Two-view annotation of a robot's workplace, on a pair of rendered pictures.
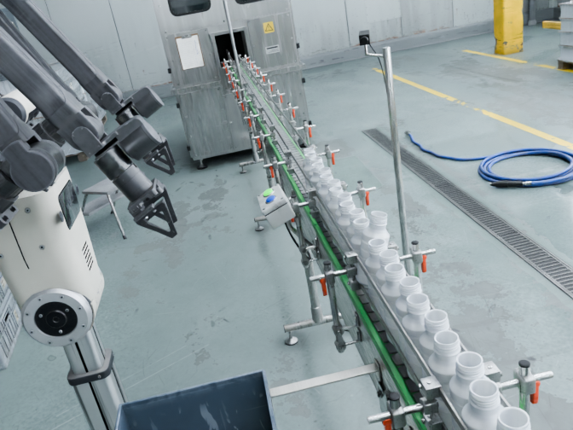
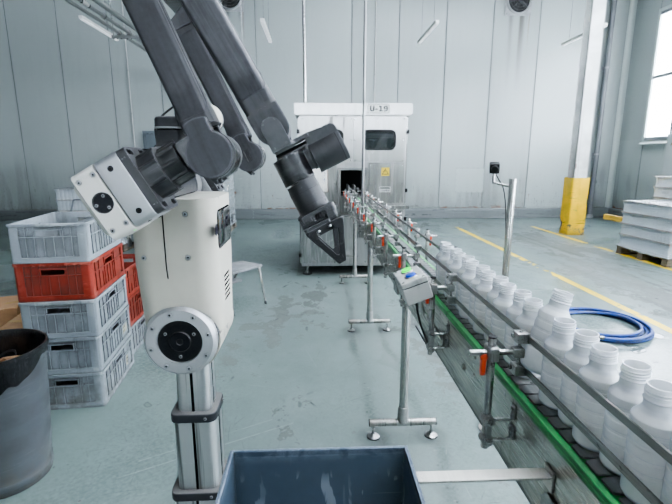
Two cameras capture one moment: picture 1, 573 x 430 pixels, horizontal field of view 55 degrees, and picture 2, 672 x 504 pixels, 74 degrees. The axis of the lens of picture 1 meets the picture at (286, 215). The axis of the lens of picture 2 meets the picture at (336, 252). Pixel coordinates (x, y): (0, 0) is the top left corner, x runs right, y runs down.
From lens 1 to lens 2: 41 cm
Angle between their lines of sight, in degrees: 11
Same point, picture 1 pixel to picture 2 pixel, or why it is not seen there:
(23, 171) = (199, 151)
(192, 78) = not seen: hidden behind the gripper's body
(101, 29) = not seen: hidden behind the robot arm
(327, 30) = (422, 191)
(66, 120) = (259, 107)
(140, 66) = (270, 192)
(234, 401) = (363, 478)
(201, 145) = (311, 254)
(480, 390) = not seen: outside the picture
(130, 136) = (321, 141)
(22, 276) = (159, 285)
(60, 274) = (197, 292)
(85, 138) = (275, 130)
